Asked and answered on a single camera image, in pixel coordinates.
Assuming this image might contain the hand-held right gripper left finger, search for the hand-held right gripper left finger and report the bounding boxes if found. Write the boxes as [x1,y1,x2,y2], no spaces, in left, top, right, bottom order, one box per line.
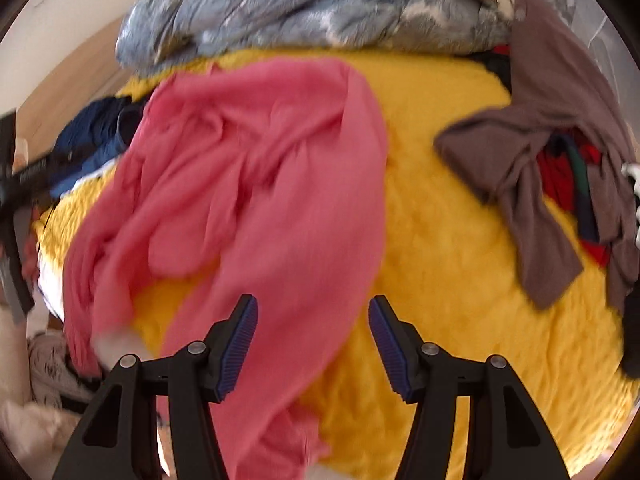
[52,294,259,480]

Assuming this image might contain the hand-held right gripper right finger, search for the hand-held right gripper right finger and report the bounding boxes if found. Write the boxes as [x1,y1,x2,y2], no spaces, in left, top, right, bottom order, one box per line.
[368,295,571,480]

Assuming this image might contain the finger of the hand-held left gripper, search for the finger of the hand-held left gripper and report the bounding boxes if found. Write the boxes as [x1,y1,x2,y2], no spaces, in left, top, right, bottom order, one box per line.
[0,205,37,323]

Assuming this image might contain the pink gauze garment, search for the pink gauze garment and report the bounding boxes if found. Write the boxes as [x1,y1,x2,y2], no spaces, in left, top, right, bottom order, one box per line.
[62,57,388,480]

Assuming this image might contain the blue denim garment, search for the blue denim garment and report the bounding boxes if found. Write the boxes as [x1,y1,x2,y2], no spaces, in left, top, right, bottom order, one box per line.
[52,96,151,198]

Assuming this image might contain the yellow textured blanket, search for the yellow textured blanket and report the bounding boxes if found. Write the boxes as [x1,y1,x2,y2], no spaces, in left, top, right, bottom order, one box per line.
[32,47,636,480]

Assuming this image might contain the white black patterned cloth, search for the white black patterned cloth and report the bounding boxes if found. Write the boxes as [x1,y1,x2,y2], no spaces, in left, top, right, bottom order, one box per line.
[27,334,103,413]

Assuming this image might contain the cream cloth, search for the cream cloth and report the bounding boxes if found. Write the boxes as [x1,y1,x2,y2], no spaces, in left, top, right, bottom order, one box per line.
[0,400,83,467]

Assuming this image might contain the red striped garment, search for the red striped garment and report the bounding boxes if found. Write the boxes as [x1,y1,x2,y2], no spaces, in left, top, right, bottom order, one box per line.
[537,130,616,266]

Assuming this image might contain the grey floral duvet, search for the grey floral duvet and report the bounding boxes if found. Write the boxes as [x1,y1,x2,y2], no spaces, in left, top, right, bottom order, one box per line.
[115,0,516,68]

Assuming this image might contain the brown garment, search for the brown garment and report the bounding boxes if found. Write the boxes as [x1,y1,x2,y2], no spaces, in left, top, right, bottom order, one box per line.
[434,0,640,311]

